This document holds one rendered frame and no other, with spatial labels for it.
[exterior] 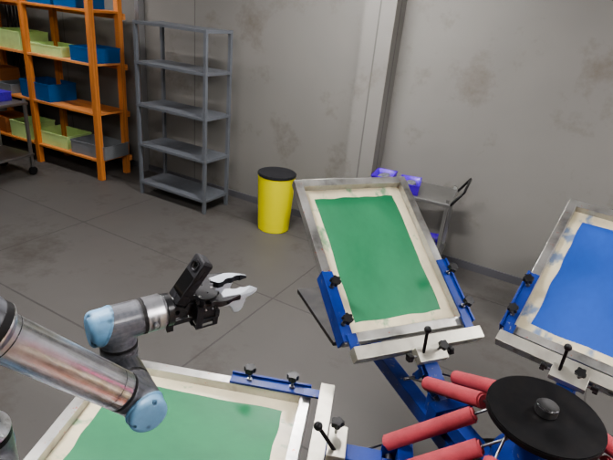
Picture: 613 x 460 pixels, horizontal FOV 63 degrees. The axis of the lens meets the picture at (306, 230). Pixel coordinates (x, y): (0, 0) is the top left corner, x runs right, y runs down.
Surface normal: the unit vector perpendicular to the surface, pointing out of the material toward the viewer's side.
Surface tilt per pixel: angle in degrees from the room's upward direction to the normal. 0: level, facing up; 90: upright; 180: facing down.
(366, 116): 90
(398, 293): 32
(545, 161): 90
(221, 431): 0
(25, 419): 0
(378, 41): 90
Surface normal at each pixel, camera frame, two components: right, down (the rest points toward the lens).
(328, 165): -0.50, 0.31
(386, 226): 0.27, -0.55
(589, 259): -0.25, -0.63
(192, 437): 0.09, -0.91
